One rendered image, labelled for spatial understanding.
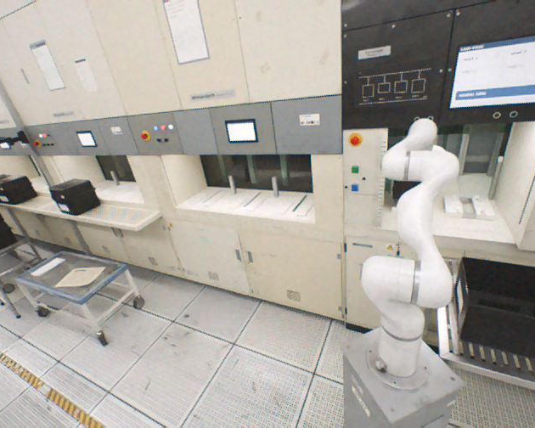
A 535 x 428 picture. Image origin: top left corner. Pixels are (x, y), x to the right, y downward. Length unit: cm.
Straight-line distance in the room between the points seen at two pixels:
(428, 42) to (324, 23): 42
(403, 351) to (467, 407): 107
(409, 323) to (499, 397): 127
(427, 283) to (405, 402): 41
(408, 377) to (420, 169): 67
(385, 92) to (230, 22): 81
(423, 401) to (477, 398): 102
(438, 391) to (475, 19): 125
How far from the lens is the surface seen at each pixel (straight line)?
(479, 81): 139
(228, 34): 163
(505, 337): 125
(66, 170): 352
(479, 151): 240
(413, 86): 137
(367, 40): 138
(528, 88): 142
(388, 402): 108
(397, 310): 92
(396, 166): 100
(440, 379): 116
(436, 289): 83
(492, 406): 210
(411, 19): 137
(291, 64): 147
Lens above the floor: 170
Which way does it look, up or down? 27 degrees down
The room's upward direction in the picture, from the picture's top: 9 degrees counter-clockwise
